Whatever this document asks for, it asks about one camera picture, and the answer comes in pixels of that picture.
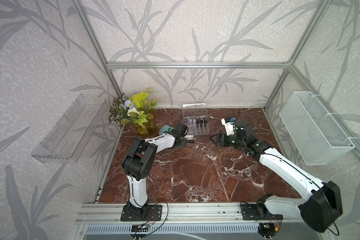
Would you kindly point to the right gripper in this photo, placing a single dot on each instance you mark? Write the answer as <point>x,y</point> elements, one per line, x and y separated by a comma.
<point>219,136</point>

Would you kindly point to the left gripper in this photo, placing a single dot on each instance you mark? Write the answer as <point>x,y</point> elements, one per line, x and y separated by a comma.
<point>184,143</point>

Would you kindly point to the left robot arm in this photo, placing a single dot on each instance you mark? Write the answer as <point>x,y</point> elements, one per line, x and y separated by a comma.
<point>139,160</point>

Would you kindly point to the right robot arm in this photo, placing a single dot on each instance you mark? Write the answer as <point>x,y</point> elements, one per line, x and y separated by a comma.
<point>320,204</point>

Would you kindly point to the clear acrylic lipstick organizer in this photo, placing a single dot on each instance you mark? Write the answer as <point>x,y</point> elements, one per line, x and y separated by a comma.
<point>197,118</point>

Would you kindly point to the teal dustpan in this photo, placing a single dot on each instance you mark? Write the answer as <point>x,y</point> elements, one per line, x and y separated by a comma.
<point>166,130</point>

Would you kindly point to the artificial plant in vase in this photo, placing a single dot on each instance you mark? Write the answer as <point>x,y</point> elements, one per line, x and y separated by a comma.
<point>138,110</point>

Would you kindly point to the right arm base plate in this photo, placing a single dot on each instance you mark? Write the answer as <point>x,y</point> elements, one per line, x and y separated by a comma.
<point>257,212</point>

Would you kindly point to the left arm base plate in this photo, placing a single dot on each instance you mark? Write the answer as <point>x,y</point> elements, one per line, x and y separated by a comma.
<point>131,213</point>

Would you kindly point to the white wire mesh basket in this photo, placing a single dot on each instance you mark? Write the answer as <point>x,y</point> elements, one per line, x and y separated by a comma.
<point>318,137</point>

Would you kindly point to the clear plastic wall shelf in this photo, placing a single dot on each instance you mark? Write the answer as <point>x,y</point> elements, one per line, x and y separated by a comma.
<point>67,140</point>

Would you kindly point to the aluminium front rail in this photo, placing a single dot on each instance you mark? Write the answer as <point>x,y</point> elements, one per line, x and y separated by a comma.
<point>213,212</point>

